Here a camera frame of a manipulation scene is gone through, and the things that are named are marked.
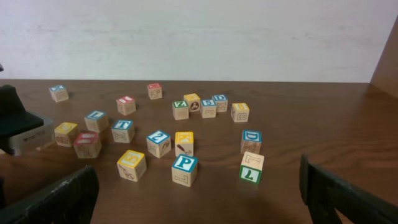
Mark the yellow block centre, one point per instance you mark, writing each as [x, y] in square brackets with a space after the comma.
[66, 134]

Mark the green L block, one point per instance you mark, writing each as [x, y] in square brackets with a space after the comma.
[251, 167]

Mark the blue d block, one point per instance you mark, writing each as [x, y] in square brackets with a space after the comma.
[221, 103]
[251, 141]

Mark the green Z block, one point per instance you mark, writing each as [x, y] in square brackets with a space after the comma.
[180, 110]

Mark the blue 5 block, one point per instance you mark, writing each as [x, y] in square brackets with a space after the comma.
[208, 109]

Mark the yellow block upper right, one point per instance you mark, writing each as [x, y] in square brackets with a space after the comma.
[193, 101]

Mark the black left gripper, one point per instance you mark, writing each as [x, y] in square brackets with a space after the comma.
[14, 118]

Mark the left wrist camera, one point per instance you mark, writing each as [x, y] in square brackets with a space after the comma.
[32, 139]

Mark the blue 2 block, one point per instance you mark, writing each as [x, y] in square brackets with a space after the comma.
[158, 143]

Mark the blue P block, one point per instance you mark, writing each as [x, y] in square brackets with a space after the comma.
[184, 170]

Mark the blue D block right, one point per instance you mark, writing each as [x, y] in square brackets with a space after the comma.
[251, 141]

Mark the red i block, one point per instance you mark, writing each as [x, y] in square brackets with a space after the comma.
[87, 145]
[126, 105]

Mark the blue L block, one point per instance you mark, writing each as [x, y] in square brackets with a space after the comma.
[97, 121]

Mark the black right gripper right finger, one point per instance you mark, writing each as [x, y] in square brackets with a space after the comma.
[326, 194]

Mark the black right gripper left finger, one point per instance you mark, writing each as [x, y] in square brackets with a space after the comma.
[69, 200]

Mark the blue X block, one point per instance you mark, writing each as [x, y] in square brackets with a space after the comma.
[59, 93]

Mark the red M block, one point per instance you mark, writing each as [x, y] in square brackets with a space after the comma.
[154, 91]

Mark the yellow 8 block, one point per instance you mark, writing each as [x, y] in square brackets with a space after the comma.
[239, 112]

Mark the blue D block upper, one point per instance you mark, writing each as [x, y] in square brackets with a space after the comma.
[221, 103]

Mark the blue T block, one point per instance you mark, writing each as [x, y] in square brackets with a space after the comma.
[123, 131]

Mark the yellow S block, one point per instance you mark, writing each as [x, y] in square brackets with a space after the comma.
[132, 165]

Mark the yellow K block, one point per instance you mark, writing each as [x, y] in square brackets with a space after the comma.
[184, 142]

